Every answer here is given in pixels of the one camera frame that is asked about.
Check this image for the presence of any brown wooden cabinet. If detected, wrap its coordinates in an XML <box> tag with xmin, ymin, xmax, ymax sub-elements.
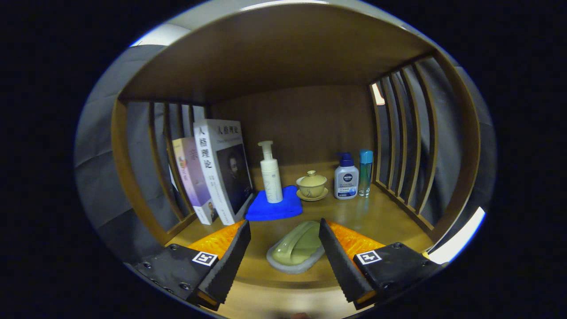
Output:
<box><xmin>110</xmin><ymin>2</ymin><xmax>483</xmax><ymax>319</ymax></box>

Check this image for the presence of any white blue-label pump bottle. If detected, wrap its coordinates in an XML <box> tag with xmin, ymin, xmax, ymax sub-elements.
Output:
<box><xmin>334</xmin><ymin>152</ymin><xmax>359</xmax><ymax>200</ymax></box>

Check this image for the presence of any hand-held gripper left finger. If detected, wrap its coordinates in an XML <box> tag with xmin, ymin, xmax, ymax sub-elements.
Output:
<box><xmin>128</xmin><ymin>220</ymin><xmax>252</xmax><ymax>311</ymax></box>

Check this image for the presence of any teal transparent bottle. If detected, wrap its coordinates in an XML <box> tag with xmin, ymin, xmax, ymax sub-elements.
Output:
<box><xmin>358</xmin><ymin>149</ymin><xmax>373</xmax><ymax>197</ymax></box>

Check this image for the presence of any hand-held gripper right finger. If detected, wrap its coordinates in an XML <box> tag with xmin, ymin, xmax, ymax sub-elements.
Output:
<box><xmin>318</xmin><ymin>218</ymin><xmax>448</xmax><ymax>311</ymax></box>

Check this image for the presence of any brown wooden countertop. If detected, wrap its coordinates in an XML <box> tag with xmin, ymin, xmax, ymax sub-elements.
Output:
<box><xmin>166</xmin><ymin>162</ymin><xmax>435</xmax><ymax>286</ymax></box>

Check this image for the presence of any green handled scrubbing brush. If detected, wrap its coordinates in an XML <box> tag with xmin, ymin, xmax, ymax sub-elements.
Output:
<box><xmin>266</xmin><ymin>221</ymin><xmax>326</xmax><ymax>274</ymax></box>

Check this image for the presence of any purple book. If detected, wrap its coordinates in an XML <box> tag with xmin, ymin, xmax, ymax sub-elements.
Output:
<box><xmin>172</xmin><ymin>137</ymin><xmax>219</xmax><ymax>226</ymax></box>

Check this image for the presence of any yellow lidded teacup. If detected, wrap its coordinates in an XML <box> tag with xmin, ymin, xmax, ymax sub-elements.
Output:
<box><xmin>296</xmin><ymin>171</ymin><xmax>329</xmax><ymax>202</ymax></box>

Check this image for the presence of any folded blue cloth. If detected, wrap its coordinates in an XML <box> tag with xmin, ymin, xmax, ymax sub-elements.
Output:
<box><xmin>245</xmin><ymin>185</ymin><xmax>303</xmax><ymax>222</ymax></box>

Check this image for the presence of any white side cabinet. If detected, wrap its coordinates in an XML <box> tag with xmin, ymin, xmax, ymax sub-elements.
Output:
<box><xmin>427</xmin><ymin>206</ymin><xmax>486</xmax><ymax>265</ymax></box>

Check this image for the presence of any thick white book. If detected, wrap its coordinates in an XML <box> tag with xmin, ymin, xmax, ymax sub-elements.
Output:
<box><xmin>193</xmin><ymin>119</ymin><xmax>254</xmax><ymax>226</ymax></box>

